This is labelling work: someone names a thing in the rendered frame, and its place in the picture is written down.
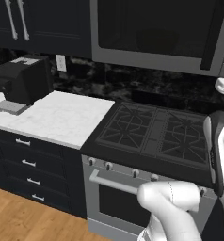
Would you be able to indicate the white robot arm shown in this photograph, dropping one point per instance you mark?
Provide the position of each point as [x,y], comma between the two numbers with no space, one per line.
[167,196]

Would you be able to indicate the grey microwave oven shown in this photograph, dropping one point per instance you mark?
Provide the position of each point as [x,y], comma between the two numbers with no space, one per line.
[154,64]

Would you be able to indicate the oven door with window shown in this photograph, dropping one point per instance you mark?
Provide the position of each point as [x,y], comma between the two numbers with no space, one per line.
[117,200]

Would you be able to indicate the dark glass microwave door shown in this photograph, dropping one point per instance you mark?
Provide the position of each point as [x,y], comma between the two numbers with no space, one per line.
[154,28]

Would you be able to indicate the black gas hob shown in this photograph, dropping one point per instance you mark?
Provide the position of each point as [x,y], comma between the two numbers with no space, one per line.
[148,131]

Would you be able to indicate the silver oven knob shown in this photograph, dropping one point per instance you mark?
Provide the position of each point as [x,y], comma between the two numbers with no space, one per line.
[154,177]
[135,173]
[202,191]
[91,161]
[108,165]

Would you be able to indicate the dark drawer front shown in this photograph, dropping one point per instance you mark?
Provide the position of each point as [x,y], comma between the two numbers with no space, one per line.
[52,200]
[41,146]
[49,185]
[46,166]

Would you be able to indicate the black coffee machine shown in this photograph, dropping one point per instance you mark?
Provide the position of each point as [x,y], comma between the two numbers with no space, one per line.
[24,80]

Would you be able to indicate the white wall socket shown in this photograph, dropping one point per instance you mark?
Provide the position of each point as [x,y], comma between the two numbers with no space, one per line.
[61,62]

